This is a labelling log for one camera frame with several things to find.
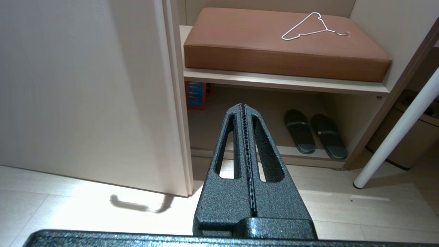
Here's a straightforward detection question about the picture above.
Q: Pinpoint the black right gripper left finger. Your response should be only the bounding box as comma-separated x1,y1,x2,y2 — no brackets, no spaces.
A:
193,104,256,237

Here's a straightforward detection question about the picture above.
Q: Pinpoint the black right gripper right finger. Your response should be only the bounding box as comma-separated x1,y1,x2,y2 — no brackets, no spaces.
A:
242,104,318,239

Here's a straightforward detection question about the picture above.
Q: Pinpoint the beige room door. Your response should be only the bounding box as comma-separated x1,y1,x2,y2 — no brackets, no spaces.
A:
0,0,194,197

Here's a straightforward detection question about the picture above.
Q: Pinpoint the black slipper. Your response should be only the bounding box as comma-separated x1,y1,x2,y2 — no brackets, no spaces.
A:
284,109,316,154
311,114,348,160

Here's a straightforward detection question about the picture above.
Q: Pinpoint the orange and blue box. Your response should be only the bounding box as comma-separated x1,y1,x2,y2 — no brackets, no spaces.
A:
185,81,214,110

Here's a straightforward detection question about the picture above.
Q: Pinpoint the beige wooden bench shelf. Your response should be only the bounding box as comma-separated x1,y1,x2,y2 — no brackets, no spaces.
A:
161,0,439,171

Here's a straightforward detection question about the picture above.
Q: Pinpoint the white table leg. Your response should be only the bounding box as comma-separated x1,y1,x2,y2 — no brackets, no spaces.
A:
353,67,439,189

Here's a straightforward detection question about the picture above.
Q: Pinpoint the beige trash bin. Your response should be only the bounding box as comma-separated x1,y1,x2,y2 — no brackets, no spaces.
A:
365,89,439,170

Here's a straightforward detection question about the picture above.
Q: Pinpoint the brown leather bench cushion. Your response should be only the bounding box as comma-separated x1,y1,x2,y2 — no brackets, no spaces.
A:
183,8,392,83

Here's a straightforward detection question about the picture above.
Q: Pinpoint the white wire clothes hanger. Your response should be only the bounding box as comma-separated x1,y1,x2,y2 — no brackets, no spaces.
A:
281,12,349,41

